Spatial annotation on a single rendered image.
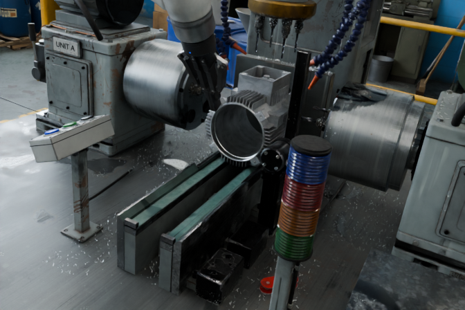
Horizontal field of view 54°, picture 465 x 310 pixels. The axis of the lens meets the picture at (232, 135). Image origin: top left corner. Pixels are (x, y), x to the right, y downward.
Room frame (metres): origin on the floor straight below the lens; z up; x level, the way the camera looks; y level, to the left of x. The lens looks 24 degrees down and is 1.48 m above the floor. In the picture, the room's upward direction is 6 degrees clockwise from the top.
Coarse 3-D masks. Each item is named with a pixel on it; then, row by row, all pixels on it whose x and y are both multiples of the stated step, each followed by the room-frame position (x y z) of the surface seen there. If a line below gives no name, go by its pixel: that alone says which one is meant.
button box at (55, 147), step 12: (84, 120) 0.93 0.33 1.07; (96, 120) 0.93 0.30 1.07; (108, 120) 0.96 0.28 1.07; (60, 132) 0.85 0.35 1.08; (72, 132) 0.86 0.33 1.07; (84, 132) 0.89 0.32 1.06; (96, 132) 0.92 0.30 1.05; (108, 132) 0.94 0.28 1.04; (36, 144) 0.83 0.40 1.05; (48, 144) 0.82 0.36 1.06; (60, 144) 0.83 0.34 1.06; (72, 144) 0.85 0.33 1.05; (84, 144) 0.88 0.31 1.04; (36, 156) 0.83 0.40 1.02; (48, 156) 0.82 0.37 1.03; (60, 156) 0.82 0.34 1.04
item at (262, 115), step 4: (288, 96) 1.21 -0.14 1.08; (224, 100) 1.12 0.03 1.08; (288, 100) 1.21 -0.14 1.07; (260, 112) 1.05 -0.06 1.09; (264, 112) 1.06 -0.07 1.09; (260, 116) 1.05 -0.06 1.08; (264, 116) 1.05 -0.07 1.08; (268, 116) 1.06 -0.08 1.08; (260, 120) 1.05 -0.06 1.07; (212, 144) 1.11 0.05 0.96; (212, 148) 1.11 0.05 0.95; (216, 148) 1.10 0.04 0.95; (256, 156) 1.05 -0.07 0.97; (252, 160) 1.05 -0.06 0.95; (256, 160) 1.05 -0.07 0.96; (256, 164) 1.05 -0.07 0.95
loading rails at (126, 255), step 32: (160, 192) 0.90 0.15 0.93; (192, 192) 0.96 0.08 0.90; (224, 192) 0.94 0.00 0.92; (256, 192) 1.05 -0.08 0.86; (128, 224) 0.77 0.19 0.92; (160, 224) 0.84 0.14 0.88; (192, 224) 0.80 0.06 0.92; (224, 224) 0.88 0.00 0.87; (128, 256) 0.77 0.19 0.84; (160, 256) 0.74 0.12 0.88; (192, 256) 0.76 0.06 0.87; (192, 288) 0.74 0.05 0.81
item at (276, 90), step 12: (252, 72) 1.24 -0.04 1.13; (264, 72) 1.27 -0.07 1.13; (276, 72) 1.25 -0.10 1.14; (288, 72) 1.23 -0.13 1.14; (240, 84) 1.17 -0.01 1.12; (252, 84) 1.15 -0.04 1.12; (264, 84) 1.14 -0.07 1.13; (276, 84) 1.15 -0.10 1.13; (288, 84) 1.22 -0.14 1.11; (264, 96) 1.14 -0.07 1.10; (276, 96) 1.16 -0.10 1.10
